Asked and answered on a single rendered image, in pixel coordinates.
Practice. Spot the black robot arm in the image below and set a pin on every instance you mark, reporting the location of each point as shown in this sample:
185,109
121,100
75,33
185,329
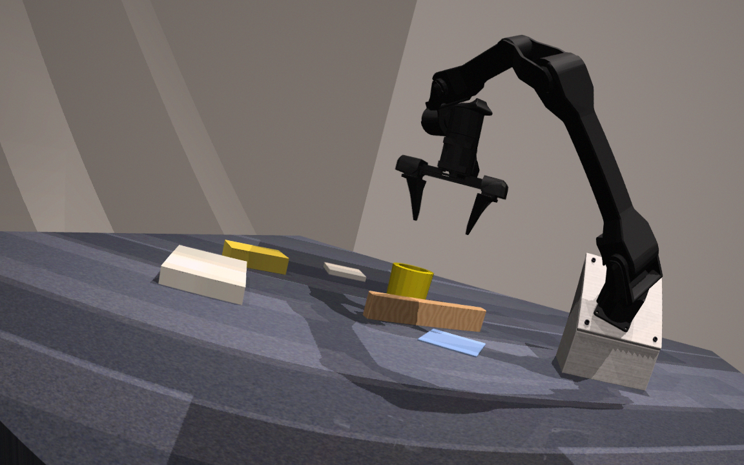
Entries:
627,245

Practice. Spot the yellow rectangular block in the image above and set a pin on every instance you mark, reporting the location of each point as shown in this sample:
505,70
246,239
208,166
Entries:
259,258

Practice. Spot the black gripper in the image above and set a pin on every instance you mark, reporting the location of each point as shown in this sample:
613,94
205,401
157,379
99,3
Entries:
458,156

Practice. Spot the yellow cup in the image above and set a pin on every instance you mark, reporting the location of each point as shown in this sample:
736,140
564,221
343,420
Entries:
409,281

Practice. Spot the brown wooden plank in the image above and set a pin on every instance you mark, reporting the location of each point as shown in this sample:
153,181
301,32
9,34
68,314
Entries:
416,311

